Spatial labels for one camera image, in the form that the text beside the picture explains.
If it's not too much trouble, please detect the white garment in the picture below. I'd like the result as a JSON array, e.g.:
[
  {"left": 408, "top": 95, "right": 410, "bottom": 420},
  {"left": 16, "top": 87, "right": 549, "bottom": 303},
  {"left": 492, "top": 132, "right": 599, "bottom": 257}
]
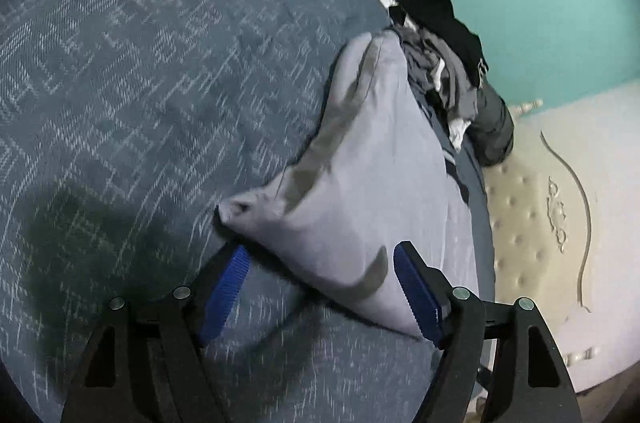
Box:
[{"left": 448, "top": 117, "right": 471, "bottom": 152}]

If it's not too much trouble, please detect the cream tufted headboard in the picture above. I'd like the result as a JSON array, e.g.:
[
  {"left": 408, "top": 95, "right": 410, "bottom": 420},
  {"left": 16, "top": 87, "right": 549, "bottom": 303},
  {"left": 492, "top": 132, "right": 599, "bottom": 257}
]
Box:
[{"left": 484, "top": 82, "right": 639, "bottom": 391}]

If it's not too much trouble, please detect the dark grey garment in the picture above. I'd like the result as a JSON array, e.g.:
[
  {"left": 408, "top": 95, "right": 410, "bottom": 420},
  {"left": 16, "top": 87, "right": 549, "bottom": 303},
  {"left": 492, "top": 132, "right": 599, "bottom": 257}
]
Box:
[{"left": 393, "top": 25, "right": 478, "bottom": 122}]

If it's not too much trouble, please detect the black garment with drawstring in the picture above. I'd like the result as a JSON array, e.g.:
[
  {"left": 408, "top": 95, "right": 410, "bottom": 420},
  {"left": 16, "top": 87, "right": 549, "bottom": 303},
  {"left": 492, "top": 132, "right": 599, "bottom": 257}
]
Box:
[{"left": 396, "top": 0, "right": 488, "bottom": 88}]

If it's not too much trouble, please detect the grey black zip jacket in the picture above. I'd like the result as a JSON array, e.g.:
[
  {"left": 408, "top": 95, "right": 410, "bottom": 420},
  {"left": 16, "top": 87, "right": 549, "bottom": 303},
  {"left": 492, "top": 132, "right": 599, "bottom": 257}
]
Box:
[{"left": 218, "top": 31, "right": 478, "bottom": 336}]

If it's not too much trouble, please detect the blue patterned bed sheet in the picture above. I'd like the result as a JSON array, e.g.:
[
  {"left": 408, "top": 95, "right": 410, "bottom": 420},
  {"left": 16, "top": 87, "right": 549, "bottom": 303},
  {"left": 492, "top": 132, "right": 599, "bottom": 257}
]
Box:
[{"left": 0, "top": 0, "right": 497, "bottom": 423}]

